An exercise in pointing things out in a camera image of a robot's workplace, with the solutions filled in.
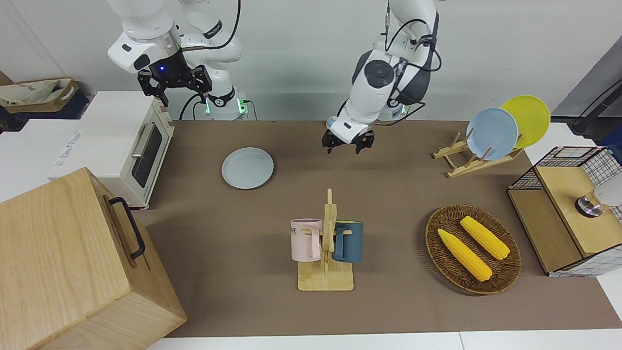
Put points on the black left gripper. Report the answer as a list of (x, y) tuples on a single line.
[(351, 140)]

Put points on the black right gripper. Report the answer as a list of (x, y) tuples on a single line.
[(167, 73)]

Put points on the gray plate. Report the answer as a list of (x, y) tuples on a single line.
[(248, 168)]

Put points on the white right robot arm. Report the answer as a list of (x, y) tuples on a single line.
[(146, 34)]

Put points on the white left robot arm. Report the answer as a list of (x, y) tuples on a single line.
[(374, 82)]

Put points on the light blue plate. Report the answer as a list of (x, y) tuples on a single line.
[(492, 133)]

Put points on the yellow plate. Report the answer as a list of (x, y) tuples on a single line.
[(532, 119)]

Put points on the cream toaster oven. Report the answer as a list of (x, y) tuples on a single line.
[(107, 141)]

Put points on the teal mug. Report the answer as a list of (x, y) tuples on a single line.
[(351, 243)]

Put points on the pink mug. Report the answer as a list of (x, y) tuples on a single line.
[(303, 243)]

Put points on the wooden dish rack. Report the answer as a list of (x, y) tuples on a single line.
[(466, 167)]

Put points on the wooden mug tree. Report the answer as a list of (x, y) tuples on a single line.
[(325, 279)]

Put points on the brown wicker basket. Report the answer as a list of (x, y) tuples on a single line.
[(437, 253)]

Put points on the beige canvas bag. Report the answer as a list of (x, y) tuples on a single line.
[(34, 95)]

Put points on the yellow corn cob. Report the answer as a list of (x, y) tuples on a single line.
[(485, 238), (464, 255)]

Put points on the wooden cabinet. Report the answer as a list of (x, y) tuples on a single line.
[(58, 272)]

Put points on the black pole stand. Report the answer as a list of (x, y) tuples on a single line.
[(595, 114)]

